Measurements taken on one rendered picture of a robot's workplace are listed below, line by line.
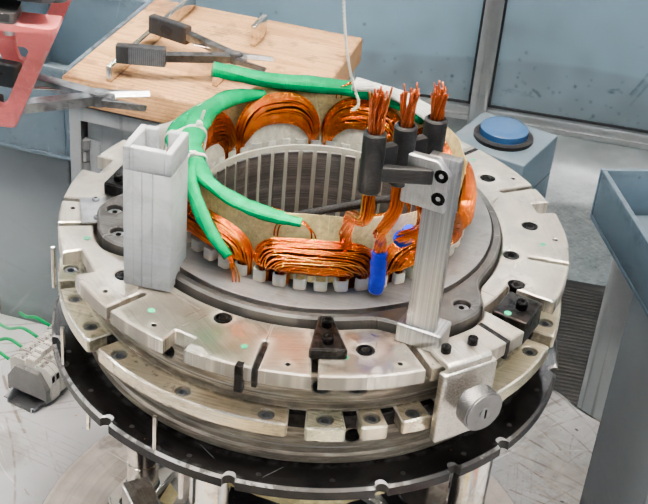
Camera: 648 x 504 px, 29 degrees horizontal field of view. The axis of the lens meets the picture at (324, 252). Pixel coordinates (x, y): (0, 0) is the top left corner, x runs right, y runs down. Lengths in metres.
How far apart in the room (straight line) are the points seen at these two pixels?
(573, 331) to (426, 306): 1.98
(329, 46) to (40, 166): 0.28
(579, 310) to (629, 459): 1.76
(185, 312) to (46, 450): 0.41
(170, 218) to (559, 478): 0.53
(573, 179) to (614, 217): 2.30
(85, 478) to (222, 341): 0.37
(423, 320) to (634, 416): 0.31
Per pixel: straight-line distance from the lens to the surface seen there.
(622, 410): 0.97
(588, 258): 2.93
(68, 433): 1.10
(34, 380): 1.12
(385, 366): 0.67
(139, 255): 0.71
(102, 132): 1.06
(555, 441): 1.14
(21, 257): 1.20
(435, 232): 0.65
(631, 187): 0.98
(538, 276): 0.77
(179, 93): 1.01
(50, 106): 0.76
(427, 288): 0.67
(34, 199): 1.15
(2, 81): 0.80
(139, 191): 0.69
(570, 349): 2.60
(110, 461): 1.05
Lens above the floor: 1.50
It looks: 32 degrees down
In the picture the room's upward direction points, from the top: 5 degrees clockwise
